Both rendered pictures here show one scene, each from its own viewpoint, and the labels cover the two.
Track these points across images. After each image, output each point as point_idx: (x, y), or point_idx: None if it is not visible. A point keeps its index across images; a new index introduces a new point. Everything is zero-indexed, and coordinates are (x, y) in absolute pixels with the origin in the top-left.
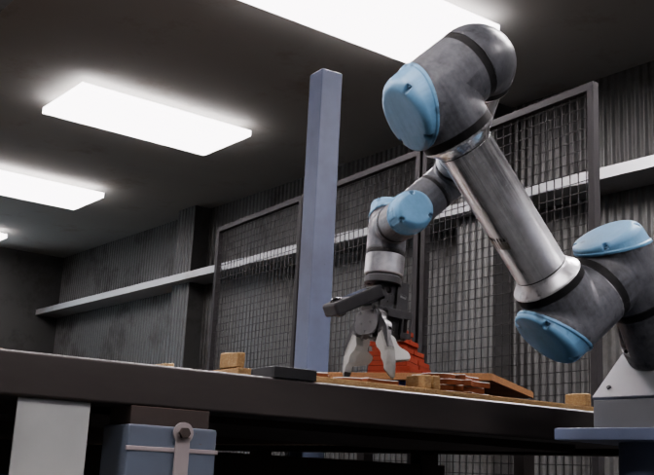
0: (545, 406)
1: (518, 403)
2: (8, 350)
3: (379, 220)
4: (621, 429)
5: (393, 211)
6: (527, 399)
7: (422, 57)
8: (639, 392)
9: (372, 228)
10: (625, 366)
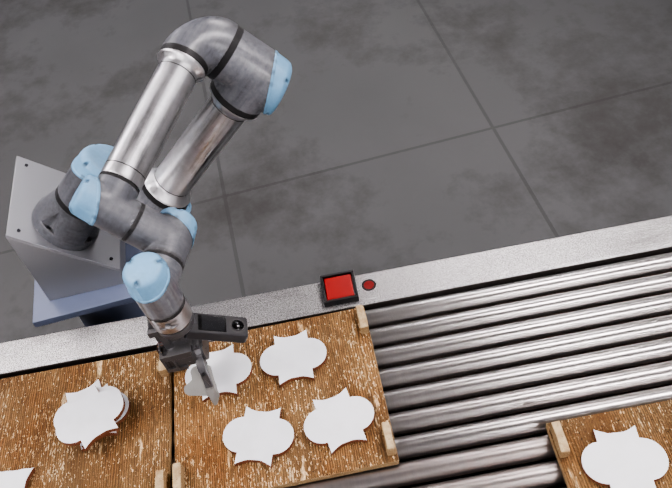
0: (102, 324)
1: (131, 318)
2: (530, 242)
3: (184, 261)
4: (142, 252)
5: (196, 227)
6: (65, 367)
7: (268, 46)
8: (117, 239)
9: (177, 282)
10: (88, 251)
